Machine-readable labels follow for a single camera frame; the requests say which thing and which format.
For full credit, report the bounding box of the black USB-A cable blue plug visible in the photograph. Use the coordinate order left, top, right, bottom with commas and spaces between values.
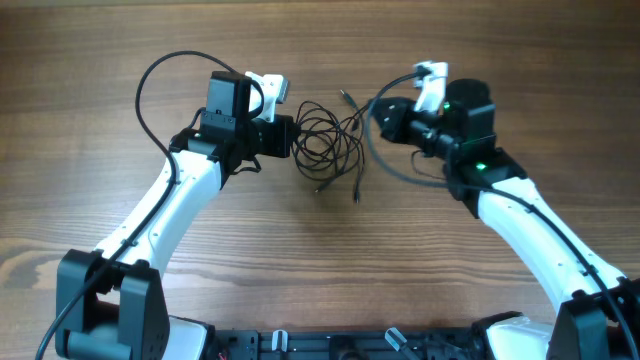
291, 100, 367, 204

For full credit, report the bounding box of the black right camera cable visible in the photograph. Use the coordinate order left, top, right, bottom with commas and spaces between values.
364, 69, 640, 360

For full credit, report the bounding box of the black left camera cable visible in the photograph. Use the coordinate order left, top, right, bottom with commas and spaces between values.
33, 50, 266, 360

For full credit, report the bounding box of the black aluminium base frame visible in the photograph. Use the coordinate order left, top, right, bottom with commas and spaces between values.
201, 327, 494, 360

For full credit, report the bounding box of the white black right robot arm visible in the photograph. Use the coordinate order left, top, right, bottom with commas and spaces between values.
365, 79, 639, 359

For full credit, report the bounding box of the black camera cable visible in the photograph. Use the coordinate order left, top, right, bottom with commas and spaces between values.
364, 69, 640, 360
33, 50, 266, 360

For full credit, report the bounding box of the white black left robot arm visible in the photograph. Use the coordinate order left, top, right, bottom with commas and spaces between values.
47, 113, 301, 359

